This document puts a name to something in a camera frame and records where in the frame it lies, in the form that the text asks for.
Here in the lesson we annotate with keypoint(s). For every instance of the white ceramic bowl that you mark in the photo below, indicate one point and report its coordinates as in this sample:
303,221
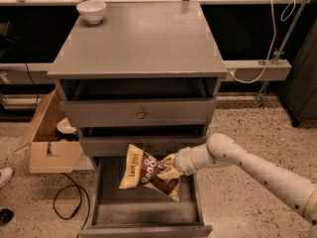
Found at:
92,11

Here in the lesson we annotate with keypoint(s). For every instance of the open cardboard box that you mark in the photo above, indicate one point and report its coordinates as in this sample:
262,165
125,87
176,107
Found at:
49,153

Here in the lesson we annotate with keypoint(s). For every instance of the dark grey side cabinet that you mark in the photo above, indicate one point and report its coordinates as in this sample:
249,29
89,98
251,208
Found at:
299,93

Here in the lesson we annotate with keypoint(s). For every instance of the white sneaker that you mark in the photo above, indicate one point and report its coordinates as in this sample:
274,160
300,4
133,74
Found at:
5,176

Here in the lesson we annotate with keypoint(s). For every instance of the brass top drawer knob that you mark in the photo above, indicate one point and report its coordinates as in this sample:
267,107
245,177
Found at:
141,115

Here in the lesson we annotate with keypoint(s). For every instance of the grey open bottom drawer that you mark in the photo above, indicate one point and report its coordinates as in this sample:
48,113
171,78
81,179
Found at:
142,212

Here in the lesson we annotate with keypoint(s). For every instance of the white bowl in box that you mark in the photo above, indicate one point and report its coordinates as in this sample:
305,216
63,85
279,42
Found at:
64,127

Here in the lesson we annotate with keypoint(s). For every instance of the grey drawer cabinet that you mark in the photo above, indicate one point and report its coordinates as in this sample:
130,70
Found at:
141,51

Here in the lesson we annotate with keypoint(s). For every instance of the black round floor object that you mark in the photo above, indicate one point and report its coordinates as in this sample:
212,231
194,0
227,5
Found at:
6,216

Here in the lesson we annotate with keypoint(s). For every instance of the brown chip bag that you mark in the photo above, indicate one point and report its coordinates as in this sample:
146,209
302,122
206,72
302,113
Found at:
141,170

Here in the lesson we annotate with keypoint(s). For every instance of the grey top drawer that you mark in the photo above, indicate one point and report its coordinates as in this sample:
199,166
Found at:
106,113

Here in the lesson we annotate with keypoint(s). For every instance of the metal diagonal pole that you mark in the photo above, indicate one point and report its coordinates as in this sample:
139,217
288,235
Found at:
275,57

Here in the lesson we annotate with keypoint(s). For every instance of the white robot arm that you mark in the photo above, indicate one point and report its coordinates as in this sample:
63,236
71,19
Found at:
297,192

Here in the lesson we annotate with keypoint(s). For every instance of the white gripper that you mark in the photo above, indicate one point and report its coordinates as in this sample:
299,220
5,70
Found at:
182,163

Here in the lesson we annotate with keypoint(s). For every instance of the grey middle drawer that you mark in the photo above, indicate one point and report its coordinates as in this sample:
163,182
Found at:
118,146

